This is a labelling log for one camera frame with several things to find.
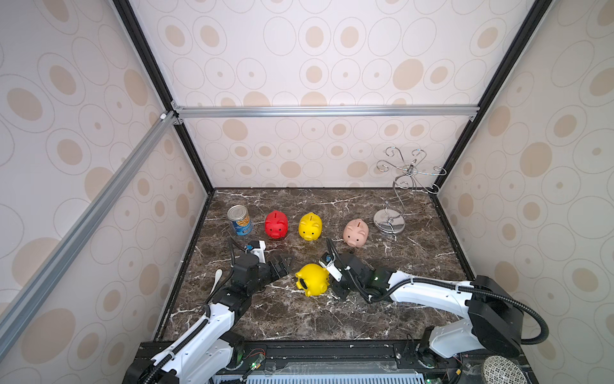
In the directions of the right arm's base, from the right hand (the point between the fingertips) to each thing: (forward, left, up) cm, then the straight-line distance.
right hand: (339, 275), depth 85 cm
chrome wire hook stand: (+29, -24, -5) cm, 38 cm away
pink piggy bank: (+17, -7, +3) cm, 18 cm away
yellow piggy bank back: (+19, +12, +3) cm, 22 cm away
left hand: (0, +15, +8) cm, 17 cm away
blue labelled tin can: (+21, +40, +6) cm, 46 cm away
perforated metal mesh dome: (-25, -47, -6) cm, 54 cm away
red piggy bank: (+19, +25, +4) cm, 32 cm away
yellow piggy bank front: (-3, +9, +3) cm, 10 cm away
